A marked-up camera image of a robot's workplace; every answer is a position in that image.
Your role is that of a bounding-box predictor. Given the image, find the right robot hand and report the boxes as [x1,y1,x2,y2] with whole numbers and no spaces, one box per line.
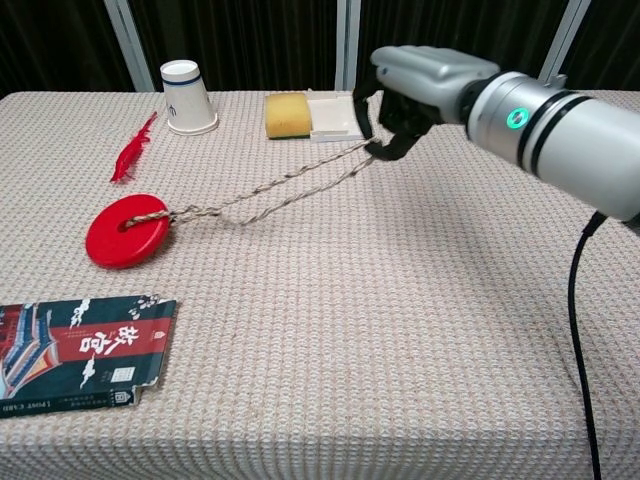
[351,45,501,162]

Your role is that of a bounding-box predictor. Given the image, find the braided beige rope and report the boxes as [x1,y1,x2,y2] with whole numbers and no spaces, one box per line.
[121,138,379,233]

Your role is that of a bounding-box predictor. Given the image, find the red disc with hole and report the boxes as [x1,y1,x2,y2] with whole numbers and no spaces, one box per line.
[85,193,171,271]

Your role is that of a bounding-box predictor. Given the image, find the white plastic tray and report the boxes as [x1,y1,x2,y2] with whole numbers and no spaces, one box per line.
[305,88,376,145]

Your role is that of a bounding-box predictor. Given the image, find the yellow sponge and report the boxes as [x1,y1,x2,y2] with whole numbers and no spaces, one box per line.
[264,92,312,141]

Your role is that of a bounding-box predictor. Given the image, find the white paper cup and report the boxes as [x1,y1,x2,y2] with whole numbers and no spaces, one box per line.
[160,59,220,135]

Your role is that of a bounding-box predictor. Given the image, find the woven beige tablecloth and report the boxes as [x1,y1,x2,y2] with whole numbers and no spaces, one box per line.
[0,90,640,480]

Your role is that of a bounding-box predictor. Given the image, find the red feather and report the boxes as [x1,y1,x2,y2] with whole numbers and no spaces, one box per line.
[110,111,159,182]

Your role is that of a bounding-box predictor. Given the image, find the dark green postcard box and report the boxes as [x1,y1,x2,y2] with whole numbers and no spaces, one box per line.
[0,296,178,420]

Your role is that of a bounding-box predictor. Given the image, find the grey metal frame post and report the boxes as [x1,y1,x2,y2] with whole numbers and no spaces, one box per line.
[103,0,156,93]
[534,0,593,92]
[333,0,362,92]

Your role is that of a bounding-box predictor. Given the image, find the black cable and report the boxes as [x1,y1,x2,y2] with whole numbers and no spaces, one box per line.
[568,210,610,480]

